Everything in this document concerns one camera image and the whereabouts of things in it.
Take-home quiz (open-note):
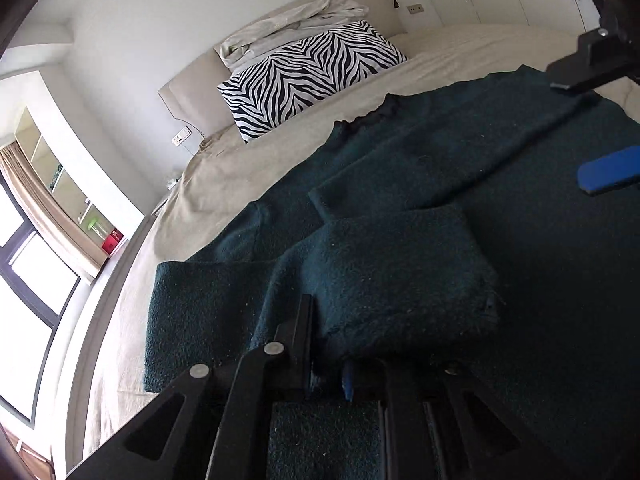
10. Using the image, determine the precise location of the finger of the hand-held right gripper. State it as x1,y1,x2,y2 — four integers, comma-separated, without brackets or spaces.
576,144,640,196
545,27,640,93

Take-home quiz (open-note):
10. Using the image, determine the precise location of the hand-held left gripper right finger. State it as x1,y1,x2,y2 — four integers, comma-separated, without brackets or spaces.
340,357,561,480

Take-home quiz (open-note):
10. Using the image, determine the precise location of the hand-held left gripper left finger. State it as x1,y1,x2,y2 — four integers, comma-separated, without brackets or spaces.
65,294,322,480

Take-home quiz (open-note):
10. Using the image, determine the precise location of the dark green knit sweater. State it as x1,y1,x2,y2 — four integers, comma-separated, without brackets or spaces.
142,62,640,480

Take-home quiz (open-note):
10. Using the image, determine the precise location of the bed with beige sheet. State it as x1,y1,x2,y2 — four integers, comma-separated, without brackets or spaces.
82,22,640,456

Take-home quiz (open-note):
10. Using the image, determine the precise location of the white nightstand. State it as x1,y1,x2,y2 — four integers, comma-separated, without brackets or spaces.
150,194,177,218

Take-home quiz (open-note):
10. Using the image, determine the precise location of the white window bench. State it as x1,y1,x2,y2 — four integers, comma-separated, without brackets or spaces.
45,210,161,480

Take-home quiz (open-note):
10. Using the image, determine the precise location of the black framed window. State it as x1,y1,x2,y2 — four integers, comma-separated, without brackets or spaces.
0,175,83,426

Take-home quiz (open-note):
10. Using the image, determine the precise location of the zebra print pillow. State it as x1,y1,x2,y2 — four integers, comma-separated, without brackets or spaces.
216,20,408,144

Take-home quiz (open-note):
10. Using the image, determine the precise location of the beige curtain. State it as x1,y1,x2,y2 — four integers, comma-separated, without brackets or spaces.
0,142,108,281

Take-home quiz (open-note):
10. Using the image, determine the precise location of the beige upholstered headboard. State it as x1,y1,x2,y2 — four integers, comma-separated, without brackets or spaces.
157,0,407,136

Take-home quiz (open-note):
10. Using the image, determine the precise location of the crumpled beige duvet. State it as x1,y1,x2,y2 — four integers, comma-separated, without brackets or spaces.
214,0,371,71

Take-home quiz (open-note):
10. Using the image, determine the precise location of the white wall shelf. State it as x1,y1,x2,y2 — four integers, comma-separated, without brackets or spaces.
15,107,126,261

